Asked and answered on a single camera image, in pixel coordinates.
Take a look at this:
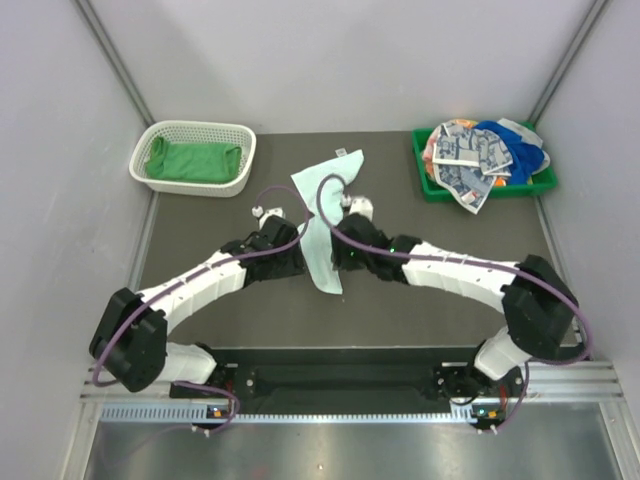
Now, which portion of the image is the light mint towel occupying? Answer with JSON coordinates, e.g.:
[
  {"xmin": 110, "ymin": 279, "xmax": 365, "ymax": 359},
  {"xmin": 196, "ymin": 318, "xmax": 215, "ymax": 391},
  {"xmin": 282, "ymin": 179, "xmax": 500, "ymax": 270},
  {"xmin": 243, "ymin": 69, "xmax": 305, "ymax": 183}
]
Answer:
[{"xmin": 291, "ymin": 150, "xmax": 364, "ymax": 295}]

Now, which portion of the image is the green microfiber towel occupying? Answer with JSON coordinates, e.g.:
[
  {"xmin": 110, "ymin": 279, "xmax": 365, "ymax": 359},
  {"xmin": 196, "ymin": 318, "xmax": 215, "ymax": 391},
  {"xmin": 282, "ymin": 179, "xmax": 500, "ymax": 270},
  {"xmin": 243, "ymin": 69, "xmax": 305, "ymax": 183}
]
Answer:
[{"xmin": 145, "ymin": 137, "xmax": 242, "ymax": 184}]

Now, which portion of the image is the white perforated plastic basket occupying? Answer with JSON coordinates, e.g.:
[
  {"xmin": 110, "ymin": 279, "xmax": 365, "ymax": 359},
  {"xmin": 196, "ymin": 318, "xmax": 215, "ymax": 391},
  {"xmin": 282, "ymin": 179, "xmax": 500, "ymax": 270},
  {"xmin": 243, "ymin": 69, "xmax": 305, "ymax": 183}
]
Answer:
[{"xmin": 129, "ymin": 120, "xmax": 257, "ymax": 198}]

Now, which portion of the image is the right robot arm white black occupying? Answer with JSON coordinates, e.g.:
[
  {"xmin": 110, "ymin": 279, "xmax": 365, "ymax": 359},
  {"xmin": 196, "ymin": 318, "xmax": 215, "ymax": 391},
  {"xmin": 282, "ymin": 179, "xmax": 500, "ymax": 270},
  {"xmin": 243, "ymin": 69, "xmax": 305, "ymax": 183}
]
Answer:
[{"xmin": 331, "ymin": 214, "xmax": 583, "ymax": 396}]

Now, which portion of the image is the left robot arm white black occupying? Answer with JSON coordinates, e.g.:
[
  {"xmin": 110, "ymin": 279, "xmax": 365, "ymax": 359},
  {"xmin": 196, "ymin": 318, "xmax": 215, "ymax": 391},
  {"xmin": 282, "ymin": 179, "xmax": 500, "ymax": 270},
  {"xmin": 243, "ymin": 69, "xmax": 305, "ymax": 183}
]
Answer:
[{"xmin": 89, "ymin": 214, "xmax": 306, "ymax": 397}]

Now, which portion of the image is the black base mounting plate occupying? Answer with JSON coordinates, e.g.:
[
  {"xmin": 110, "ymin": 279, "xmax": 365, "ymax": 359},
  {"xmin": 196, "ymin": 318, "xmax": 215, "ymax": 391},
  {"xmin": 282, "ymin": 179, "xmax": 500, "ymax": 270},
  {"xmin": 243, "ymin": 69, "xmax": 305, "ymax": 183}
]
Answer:
[{"xmin": 171, "ymin": 362, "xmax": 524, "ymax": 411}]

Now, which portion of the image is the blue white patterned towel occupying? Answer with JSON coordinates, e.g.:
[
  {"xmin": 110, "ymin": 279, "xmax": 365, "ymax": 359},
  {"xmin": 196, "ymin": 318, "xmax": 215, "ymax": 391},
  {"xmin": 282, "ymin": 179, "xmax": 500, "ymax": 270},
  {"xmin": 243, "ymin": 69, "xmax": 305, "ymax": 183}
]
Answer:
[{"xmin": 433, "ymin": 125, "xmax": 513, "ymax": 214}]

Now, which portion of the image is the green plastic bin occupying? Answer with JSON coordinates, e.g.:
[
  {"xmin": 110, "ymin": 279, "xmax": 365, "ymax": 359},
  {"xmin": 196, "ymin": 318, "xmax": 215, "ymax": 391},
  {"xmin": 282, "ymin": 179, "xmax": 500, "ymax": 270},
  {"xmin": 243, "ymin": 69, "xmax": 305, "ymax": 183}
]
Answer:
[{"xmin": 411, "ymin": 128, "xmax": 558, "ymax": 203}]

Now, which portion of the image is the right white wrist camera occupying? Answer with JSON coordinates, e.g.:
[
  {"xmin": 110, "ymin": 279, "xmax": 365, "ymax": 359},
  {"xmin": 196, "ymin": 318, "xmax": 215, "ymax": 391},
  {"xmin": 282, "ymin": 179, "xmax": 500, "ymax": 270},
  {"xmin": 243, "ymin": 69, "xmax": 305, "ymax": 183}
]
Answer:
[{"xmin": 340, "ymin": 195, "xmax": 374, "ymax": 221}]

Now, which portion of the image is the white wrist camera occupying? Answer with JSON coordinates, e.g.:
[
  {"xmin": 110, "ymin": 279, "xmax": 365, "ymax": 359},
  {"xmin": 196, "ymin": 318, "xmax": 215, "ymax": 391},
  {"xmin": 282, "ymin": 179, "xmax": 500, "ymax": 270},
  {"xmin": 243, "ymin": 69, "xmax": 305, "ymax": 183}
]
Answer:
[
  {"xmin": 251, "ymin": 206, "xmax": 285, "ymax": 220},
  {"xmin": 340, "ymin": 195, "xmax": 374, "ymax": 221}
]

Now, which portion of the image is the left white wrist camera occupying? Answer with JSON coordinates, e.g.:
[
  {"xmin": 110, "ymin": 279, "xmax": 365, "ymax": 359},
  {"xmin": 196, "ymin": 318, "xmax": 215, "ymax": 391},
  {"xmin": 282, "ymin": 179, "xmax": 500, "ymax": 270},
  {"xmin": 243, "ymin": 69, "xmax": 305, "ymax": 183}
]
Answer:
[{"xmin": 251, "ymin": 206, "xmax": 285, "ymax": 220}]

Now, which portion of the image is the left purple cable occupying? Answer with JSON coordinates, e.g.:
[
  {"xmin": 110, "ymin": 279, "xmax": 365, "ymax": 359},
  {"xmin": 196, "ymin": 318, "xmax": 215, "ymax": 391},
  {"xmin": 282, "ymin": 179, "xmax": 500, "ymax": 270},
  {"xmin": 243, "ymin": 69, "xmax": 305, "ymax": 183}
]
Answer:
[{"xmin": 92, "ymin": 185, "xmax": 312, "ymax": 434}]

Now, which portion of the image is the purple cable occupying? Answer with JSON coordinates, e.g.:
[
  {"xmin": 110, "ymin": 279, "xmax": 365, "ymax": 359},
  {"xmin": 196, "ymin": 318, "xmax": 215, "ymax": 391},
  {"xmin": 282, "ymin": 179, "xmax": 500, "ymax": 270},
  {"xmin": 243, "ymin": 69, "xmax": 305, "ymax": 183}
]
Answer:
[
  {"xmin": 317, "ymin": 174, "xmax": 594, "ymax": 434},
  {"xmin": 92, "ymin": 185, "xmax": 312, "ymax": 434}
]

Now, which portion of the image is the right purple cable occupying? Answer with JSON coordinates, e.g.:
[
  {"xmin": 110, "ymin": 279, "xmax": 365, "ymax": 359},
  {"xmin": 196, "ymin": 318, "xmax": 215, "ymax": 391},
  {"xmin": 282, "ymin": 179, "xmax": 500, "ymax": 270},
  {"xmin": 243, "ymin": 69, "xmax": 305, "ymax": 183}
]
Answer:
[{"xmin": 317, "ymin": 174, "xmax": 594, "ymax": 434}]

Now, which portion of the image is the white slotted cable duct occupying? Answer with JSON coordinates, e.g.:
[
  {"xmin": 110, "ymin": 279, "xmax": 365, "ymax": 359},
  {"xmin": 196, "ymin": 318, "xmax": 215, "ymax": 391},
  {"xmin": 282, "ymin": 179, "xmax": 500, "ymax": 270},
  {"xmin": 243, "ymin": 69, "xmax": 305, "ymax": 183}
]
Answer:
[{"xmin": 99, "ymin": 403, "xmax": 500, "ymax": 426}]

